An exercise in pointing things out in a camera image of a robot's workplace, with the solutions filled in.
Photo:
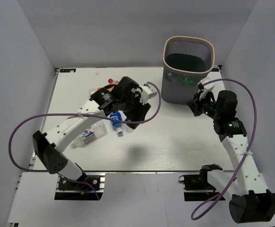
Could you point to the grey mesh waste bin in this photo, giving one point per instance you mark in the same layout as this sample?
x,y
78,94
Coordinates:
x,y
185,55

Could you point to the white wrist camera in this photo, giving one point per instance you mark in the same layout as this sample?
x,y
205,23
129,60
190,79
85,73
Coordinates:
x,y
147,93
205,85

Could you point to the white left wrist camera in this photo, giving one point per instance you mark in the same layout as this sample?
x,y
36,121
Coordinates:
x,y
147,93

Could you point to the blue label clear bottle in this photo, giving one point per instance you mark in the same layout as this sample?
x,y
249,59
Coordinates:
x,y
117,126

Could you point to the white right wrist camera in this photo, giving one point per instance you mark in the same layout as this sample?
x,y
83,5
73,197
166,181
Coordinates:
x,y
205,85

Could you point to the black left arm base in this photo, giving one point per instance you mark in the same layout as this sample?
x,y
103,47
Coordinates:
x,y
69,191

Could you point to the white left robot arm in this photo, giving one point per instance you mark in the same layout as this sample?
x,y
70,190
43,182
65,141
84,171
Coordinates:
x,y
127,96

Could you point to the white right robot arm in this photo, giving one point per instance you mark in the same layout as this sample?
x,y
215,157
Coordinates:
x,y
249,197

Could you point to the yellow label clear bottle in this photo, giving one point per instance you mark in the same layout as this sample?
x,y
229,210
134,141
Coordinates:
x,y
92,91

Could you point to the red label cola bottle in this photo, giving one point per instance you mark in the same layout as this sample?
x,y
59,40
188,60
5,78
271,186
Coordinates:
x,y
113,82

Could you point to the green bottle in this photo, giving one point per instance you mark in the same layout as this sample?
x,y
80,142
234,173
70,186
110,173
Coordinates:
x,y
190,80
174,78

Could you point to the blue sticker left corner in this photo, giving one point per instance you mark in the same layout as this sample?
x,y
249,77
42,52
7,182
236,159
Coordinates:
x,y
67,70

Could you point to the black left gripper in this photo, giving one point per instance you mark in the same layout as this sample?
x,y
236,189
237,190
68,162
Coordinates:
x,y
137,116

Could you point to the white blue label bottle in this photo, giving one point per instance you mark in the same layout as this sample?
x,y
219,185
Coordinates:
x,y
92,133

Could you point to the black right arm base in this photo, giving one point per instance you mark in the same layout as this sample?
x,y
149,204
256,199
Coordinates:
x,y
197,187

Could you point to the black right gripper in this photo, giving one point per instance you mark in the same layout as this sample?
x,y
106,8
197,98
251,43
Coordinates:
x,y
194,107

